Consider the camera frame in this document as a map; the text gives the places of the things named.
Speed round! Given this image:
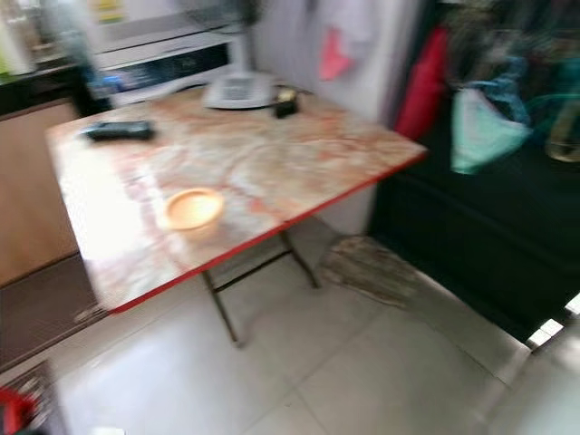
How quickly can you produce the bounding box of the white fridge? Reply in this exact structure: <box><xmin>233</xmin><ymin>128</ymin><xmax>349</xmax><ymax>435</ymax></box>
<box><xmin>249</xmin><ymin>0</ymin><xmax>427</xmax><ymax>237</ymax></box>

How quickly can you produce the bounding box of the wooden kitchen cabinet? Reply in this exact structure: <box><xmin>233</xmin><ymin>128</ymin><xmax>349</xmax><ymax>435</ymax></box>
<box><xmin>0</xmin><ymin>98</ymin><xmax>87</xmax><ymax>286</ymax></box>

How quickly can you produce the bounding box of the brown floor mat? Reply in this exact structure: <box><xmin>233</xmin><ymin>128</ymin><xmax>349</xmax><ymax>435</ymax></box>
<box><xmin>0</xmin><ymin>254</ymin><xmax>114</xmax><ymax>372</ymax></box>

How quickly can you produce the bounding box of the black remote control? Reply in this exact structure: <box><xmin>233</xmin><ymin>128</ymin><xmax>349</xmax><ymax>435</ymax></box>
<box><xmin>84</xmin><ymin>120</ymin><xmax>157</xmax><ymax>142</ymax></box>

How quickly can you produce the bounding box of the orange plastic bowl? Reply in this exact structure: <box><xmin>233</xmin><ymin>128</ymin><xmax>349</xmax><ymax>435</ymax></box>
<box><xmin>165</xmin><ymin>188</ymin><xmax>226</xmax><ymax>233</ymax></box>

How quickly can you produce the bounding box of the red plastic item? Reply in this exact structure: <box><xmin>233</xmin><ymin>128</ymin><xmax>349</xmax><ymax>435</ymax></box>
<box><xmin>0</xmin><ymin>388</ymin><xmax>37</xmax><ymax>435</ymax></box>

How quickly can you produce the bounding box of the white microwave oven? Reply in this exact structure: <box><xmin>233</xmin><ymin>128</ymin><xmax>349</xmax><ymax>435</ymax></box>
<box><xmin>91</xmin><ymin>25</ymin><xmax>247</xmax><ymax>108</ymax></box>

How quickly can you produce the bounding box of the marble-pattern folding table red edge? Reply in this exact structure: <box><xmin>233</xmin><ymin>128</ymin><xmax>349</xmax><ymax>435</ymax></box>
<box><xmin>45</xmin><ymin>86</ymin><xmax>429</xmax><ymax>348</ymax></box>

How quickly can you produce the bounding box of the small black object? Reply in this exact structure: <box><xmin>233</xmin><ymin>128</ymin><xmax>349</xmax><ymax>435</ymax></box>
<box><xmin>274</xmin><ymin>88</ymin><xmax>300</xmax><ymax>119</ymax></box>

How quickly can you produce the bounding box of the patterned floor rug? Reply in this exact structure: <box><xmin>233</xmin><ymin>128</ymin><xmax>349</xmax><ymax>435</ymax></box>
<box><xmin>315</xmin><ymin>234</ymin><xmax>422</xmax><ymax>309</ymax></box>

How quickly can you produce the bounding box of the pink hanging item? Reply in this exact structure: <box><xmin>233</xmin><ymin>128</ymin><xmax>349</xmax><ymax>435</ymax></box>
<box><xmin>319</xmin><ymin>27</ymin><xmax>359</xmax><ymax>82</ymax></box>

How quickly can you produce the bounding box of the red hanging cloth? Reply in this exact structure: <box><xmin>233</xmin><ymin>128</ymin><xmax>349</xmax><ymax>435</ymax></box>
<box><xmin>394</xmin><ymin>25</ymin><xmax>452</xmax><ymax>141</ymax></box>

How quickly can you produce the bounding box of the black cabinet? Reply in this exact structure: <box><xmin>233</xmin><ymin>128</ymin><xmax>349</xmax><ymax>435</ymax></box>
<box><xmin>367</xmin><ymin>0</ymin><xmax>580</xmax><ymax>343</ymax></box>

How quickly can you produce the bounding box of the teal plastic bag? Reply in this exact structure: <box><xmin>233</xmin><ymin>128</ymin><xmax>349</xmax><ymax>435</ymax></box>
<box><xmin>451</xmin><ymin>86</ymin><xmax>532</xmax><ymax>176</ymax></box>

